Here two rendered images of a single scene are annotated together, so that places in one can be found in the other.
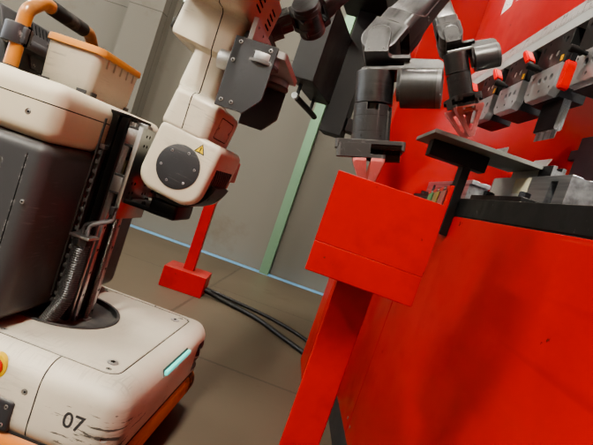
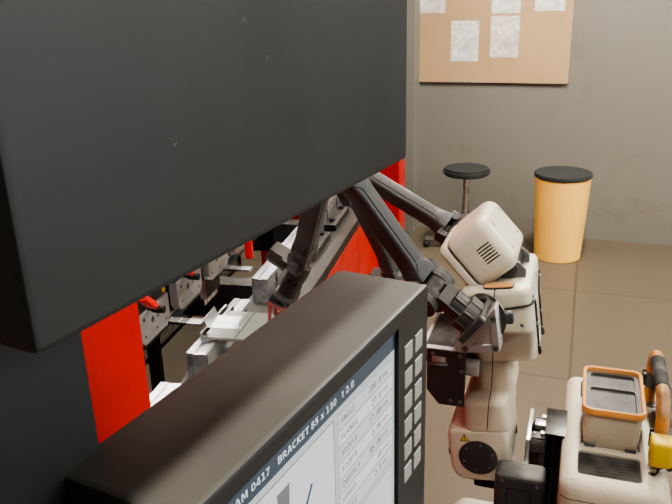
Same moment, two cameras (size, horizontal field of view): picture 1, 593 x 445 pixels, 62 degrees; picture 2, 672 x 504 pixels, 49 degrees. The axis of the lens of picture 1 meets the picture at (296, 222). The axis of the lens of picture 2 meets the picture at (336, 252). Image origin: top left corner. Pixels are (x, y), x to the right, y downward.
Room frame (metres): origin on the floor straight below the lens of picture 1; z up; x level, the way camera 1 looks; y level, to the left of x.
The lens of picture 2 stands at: (3.05, 0.35, 1.93)
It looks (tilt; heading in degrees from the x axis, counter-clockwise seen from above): 20 degrees down; 195
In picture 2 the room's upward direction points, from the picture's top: 2 degrees counter-clockwise
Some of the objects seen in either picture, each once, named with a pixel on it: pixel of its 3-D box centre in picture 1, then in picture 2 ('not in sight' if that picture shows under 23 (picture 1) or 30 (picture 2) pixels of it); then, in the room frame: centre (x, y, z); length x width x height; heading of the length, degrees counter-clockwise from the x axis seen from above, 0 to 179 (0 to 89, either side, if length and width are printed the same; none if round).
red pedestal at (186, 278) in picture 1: (205, 221); not in sight; (2.87, 0.51, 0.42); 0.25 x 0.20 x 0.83; 91
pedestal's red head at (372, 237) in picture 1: (375, 226); not in sight; (0.80, -0.12, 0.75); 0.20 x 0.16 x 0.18; 174
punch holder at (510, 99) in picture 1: (525, 88); (173, 270); (1.47, -0.50, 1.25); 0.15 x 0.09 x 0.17; 1
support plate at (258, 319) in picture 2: (475, 152); (261, 327); (1.24, -0.36, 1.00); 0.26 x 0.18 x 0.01; 91
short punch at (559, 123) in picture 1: (550, 121); (209, 283); (1.24, -0.51, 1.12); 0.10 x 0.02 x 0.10; 1
